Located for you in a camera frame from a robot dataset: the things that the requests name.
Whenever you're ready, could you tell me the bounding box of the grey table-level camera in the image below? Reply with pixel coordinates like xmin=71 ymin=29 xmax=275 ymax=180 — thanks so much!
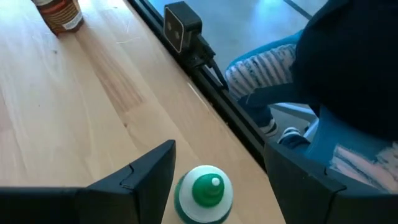
xmin=163 ymin=1 xmax=217 ymax=68

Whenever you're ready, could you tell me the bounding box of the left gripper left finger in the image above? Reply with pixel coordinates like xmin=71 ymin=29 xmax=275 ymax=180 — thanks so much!
xmin=77 ymin=139 xmax=177 ymax=224

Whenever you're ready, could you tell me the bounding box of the person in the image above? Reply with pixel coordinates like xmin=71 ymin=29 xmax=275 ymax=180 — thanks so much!
xmin=224 ymin=0 xmax=398 ymax=194

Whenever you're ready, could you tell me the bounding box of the green food colouring bottle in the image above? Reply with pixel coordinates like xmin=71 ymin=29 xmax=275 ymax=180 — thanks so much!
xmin=174 ymin=164 xmax=234 ymax=224

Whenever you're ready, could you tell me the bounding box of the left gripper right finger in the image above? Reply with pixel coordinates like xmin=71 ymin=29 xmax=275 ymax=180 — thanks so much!
xmin=264 ymin=142 xmax=398 ymax=224

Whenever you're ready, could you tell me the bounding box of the white chair frame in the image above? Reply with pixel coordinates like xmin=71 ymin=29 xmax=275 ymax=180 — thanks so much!
xmin=269 ymin=102 xmax=320 ymax=139

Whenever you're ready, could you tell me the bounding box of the brown spice packet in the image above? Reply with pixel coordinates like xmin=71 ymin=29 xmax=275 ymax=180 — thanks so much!
xmin=30 ymin=0 xmax=85 ymax=35

